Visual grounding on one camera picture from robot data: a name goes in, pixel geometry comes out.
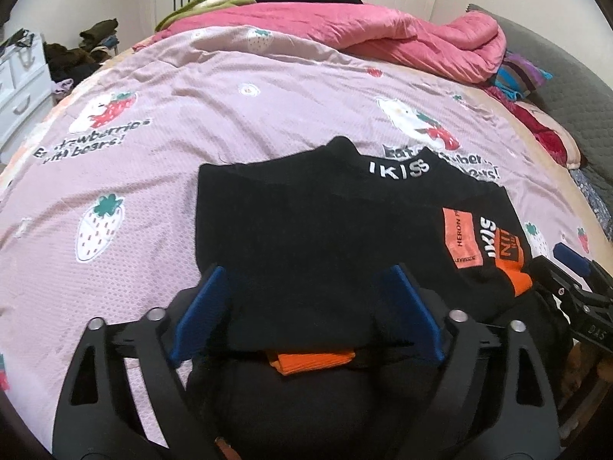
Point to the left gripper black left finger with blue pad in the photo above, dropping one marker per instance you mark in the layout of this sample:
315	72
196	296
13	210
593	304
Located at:
96	415

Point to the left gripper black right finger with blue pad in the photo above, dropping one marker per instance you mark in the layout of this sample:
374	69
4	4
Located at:
491	398

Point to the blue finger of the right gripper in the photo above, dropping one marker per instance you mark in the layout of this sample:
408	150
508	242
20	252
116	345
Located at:
572	260

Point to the black sweater orange cuffs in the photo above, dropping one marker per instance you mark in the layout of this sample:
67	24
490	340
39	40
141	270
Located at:
311	359

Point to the dark clothes pile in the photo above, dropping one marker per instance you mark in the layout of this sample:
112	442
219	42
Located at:
98	44

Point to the right hand holding gripper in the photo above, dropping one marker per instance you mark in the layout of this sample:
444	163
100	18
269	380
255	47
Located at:
582	359

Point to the red patterned pillow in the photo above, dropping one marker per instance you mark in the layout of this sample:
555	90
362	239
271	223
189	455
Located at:
550	134

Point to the grey quilted headboard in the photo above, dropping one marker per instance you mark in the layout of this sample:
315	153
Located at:
575	96

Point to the striped colourful pillow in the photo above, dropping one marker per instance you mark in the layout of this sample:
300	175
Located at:
518	77

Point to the pink strawberry print quilt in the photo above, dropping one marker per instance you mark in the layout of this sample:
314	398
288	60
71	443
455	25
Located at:
97	212

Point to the hot pink blanket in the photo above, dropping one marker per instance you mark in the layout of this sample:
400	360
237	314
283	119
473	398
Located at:
468	50

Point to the white drawer chest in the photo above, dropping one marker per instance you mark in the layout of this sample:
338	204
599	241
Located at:
25	89

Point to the green blanket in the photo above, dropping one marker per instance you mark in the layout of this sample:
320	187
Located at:
197	7

